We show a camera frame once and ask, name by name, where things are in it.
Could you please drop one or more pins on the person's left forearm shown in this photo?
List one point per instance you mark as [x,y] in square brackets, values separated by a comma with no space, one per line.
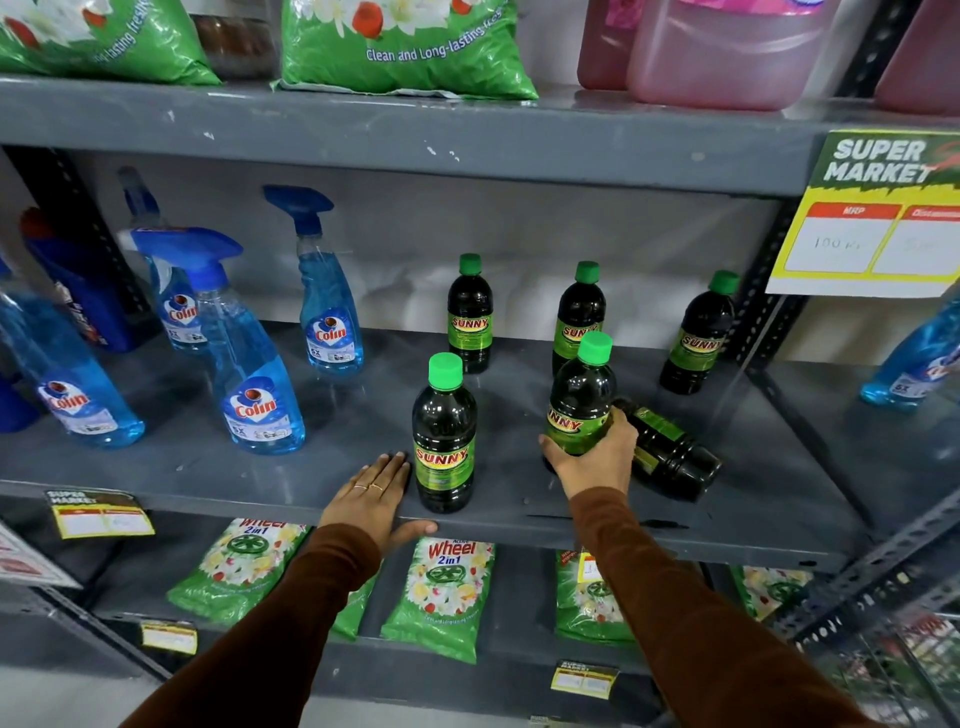
[277,630]

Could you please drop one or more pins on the large green detergent bag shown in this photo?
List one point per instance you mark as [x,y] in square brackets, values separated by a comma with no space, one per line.
[97,41]
[405,49]

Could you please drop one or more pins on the dark green-capped cleaner bottle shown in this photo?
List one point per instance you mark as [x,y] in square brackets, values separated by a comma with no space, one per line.
[577,315]
[470,315]
[444,442]
[675,457]
[579,394]
[697,337]

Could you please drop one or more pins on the person's left hand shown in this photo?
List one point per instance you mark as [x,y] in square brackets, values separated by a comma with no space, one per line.
[367,510]

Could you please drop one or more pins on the person's right forearm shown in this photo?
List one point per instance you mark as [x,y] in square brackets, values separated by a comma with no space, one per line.
[675,615]

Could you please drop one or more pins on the pink liquid jug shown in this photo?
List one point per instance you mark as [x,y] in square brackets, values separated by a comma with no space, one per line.
[727,56]
[604,45]
[922,60]

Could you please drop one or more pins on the small green detergent pack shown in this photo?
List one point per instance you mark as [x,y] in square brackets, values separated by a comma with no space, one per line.
[772,592]
[356,611]
[442,600]
[240,570]
[589,607]

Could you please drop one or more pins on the brown jar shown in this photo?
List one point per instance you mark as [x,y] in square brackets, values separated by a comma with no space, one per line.
[236,45]

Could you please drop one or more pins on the person's right thumb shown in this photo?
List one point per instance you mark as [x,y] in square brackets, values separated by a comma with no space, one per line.
[555,448]

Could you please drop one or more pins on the dark blue red-capped bottle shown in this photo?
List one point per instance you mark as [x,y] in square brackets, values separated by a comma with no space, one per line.
[82,292]

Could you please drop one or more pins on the person's left little finger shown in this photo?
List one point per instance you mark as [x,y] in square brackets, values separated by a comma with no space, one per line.
[349,489]

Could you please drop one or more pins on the large green yellow price sign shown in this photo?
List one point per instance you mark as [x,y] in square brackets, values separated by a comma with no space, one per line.
[870,217]

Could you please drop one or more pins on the small yellow price tag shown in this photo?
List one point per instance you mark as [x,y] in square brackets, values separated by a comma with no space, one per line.
[585,680]
[97,516]
[169,638]

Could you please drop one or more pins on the person's left thumb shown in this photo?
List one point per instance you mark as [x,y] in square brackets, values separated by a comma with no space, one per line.
[416,531]

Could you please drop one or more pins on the person's left middle finger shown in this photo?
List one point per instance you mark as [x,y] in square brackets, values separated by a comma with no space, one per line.
[386,472]

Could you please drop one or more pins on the red white price tag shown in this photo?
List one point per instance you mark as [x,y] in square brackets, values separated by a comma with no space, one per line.
[26,559]

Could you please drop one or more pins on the person's right hand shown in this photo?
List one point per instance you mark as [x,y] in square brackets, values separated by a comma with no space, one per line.
[600,469]

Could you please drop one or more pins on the blue glass cleaner spray bottle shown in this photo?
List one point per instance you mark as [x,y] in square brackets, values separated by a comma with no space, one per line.
[251,390]
[174,307]
[67,382]
[326,315]
[915,360]

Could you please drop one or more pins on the grey metal shelving rack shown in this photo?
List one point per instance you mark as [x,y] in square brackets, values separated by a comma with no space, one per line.
[480,135]

